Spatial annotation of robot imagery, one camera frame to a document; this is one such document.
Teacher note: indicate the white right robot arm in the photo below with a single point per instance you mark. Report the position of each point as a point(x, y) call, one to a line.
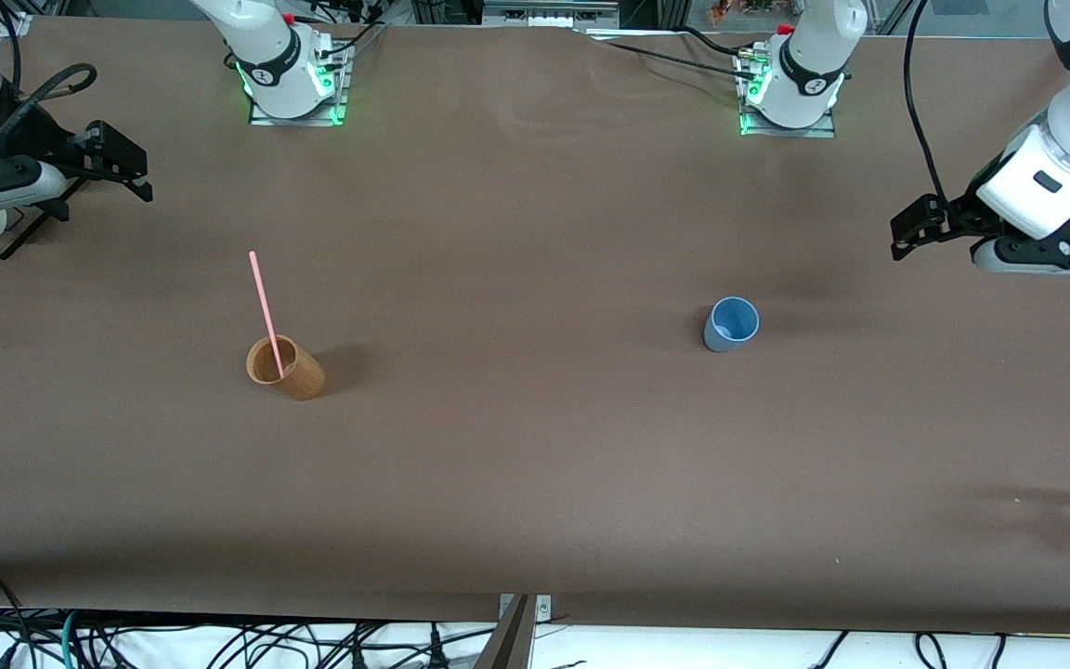
point(270, 56)

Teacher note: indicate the blue plastic cup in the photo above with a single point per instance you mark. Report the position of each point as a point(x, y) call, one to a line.
point(732, 325)

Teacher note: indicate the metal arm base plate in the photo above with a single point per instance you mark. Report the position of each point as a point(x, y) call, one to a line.
point(749, 111)
point(335, 93)

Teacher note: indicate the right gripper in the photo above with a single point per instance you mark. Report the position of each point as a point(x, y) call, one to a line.
point(59, 149)

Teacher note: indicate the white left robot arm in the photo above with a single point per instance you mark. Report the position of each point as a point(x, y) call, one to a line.
point(814, 65)

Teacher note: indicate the brown wooden cup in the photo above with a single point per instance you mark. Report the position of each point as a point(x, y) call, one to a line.
point(286, 370)

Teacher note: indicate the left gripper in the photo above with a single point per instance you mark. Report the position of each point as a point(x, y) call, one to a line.
point(964, 211)

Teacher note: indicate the metal table bracket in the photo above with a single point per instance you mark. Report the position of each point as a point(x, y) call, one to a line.
point(521, 632)

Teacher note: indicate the aluminium frame profile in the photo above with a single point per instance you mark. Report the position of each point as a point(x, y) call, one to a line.
point(530, 11)

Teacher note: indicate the pink straw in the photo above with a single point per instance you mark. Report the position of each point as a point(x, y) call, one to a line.
point(264, 307)

